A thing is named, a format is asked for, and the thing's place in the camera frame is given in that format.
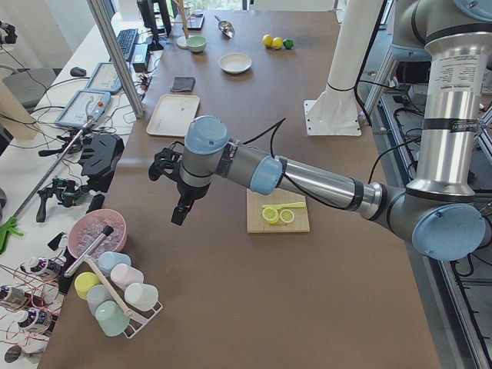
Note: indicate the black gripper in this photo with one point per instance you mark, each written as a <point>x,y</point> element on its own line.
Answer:
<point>187,194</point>

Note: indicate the cream round plate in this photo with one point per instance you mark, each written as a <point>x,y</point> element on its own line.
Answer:
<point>235,63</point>

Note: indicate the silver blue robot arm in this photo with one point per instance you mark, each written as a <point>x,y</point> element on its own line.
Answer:
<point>435,211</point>

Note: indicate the cream rabbit tray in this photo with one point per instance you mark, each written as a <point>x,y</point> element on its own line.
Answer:
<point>173,115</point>

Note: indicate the black metal muddler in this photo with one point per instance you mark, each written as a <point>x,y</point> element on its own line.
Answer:
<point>107,230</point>

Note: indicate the pink cup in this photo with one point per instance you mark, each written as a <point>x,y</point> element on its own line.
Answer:
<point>122,275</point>

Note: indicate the light blue cup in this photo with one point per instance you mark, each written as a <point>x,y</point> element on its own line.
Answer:
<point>108,260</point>

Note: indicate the white cup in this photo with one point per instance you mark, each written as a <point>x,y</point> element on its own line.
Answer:
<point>141,296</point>

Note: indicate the bamboo cutting board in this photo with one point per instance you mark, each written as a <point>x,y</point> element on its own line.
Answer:
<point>257,225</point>

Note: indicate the pink bowl with ice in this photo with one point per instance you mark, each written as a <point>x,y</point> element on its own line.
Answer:
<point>91,225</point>

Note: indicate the yellow plastic knife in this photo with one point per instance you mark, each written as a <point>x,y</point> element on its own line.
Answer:
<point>298,204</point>

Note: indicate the yellow cup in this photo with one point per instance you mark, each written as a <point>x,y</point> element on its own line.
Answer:
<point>84,282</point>

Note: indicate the white cup rack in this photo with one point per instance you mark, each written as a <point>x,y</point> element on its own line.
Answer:
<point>138,321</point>

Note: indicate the grey folded cloth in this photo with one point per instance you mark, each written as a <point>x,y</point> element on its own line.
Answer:
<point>183,84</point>

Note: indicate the mint green cup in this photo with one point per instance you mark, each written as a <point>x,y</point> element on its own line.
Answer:
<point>111,318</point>

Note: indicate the blue teach pendant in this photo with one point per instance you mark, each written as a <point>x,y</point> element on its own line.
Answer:
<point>105,78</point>
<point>86,103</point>

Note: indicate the black computer mouse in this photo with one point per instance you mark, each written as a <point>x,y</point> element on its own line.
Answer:
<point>78,72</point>

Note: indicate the black keyboard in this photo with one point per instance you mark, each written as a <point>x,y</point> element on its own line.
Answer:
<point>126,39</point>

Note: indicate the metal scoop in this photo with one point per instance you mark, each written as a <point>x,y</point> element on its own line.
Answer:
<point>225,27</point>

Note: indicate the whole yellow lemon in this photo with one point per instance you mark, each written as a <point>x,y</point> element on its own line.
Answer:
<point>267,40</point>
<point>277,43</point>

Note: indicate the green lime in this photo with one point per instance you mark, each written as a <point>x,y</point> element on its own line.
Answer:
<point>288,43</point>

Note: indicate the aluminium frame post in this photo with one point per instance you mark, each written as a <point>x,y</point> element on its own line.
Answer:
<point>103,22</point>

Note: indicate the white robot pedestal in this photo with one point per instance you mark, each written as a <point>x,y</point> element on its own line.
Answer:
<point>334,112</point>

